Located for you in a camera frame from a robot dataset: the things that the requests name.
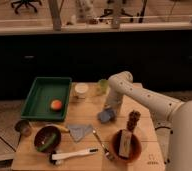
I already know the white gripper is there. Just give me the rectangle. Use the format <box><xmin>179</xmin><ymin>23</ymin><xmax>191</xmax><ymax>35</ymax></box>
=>
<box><xmin>104</xmin><ymin>89</ymin><xmax>123</xmax><ymax>117</ymax></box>

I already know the blue sponge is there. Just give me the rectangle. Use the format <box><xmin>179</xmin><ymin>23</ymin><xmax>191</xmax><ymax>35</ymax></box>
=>
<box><xmin>97</xmin><ymin>108</ymin><xmax>116</xmax><ymax>124</ymax></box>

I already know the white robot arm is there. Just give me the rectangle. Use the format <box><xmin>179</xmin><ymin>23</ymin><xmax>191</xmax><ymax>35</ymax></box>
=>
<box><xmin>105</xmin><ymin>71</ymin><xmax>192</xmax><ymax>171</ymax></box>

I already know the white brown block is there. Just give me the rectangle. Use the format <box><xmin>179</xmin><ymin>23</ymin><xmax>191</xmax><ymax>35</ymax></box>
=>
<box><xmin>119</xmin><ymin>130</ymin><xmax>132</xmax><ymax>158</ymax></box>

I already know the green translucent cup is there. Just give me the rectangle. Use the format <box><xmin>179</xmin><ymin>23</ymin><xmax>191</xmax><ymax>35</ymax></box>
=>
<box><xmin>97</xmin><ymin>79</ymin><xmax>108</xmax><ymax>95</ymax></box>

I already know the terracotta bowl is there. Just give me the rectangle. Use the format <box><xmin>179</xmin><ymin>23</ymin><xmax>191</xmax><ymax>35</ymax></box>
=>
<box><xmin>109</xmin><ymin>129</ymin><xmax>142</xmax><ymax>164</ymax></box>

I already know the white cup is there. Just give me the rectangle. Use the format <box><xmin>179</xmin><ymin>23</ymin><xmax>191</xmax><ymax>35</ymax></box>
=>
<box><xmin>74</xmin><ymin>83</ymin><xmax>89</xmax><ymax>99</ymax></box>

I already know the grey blue cloth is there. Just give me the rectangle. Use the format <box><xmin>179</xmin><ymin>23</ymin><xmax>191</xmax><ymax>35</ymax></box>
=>
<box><xmin>67</xmin><ymin>124</ymin><xmax>93</xmax><ymax>142</ymax></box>

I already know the metal fork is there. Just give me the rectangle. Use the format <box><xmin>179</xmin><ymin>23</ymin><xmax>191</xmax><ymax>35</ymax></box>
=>
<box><xmin>93</xmin><ymin>130</ymin><xmax>114</xmax><ymax>161</ymax></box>

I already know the yellow banana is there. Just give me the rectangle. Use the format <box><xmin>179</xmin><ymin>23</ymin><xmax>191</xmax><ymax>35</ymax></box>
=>
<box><xmin>48</xmin><ymin>124</ymin><xmax>70</xmax><ymax>133</ymax></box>

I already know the orange peach fruit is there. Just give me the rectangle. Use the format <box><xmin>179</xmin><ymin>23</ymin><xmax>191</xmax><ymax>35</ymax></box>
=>
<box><xmin>50</xmin><ymin>99</ymin><xmax>63</xmax><ymax>111</ymax></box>

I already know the dark red bowl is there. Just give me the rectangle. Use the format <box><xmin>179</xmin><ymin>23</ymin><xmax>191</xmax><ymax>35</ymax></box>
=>
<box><xmin>34</xmin><ymin>126</ymin><xmax>61</xmax><ymax>153</ymax></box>

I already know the green plastic tray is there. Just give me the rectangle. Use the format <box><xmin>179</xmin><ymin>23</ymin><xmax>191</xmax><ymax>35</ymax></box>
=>
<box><xmin>21</xmin><ymin>77</ymin><xmax>72</xmax><ymax>122</ymax></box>

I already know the green cucumber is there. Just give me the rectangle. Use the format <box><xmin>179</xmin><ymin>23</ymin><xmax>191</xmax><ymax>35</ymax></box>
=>
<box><xmin>37</xmin><ymin>133</ymin><xmax>56</xmax><ymax>152</ymax></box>

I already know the black office chair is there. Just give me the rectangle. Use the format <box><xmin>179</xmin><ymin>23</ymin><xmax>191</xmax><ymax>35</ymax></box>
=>
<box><xmin>11</xmin><ymin>0</ymin><xmax>42</xmax><ymax>14</ymax></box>

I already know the black cable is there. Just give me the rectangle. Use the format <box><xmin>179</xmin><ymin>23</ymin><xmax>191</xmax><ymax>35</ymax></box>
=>
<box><xmin>154</xmin><ymin>125</ymin><xmax>172</xmax><ymax>132</ymax></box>

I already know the white handled brush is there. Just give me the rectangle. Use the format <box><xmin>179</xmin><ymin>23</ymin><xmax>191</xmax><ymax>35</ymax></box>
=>
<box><xmin>49</xmin><ymin>148</ymin><xmax>98</xmax><ymax>165</ymax></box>

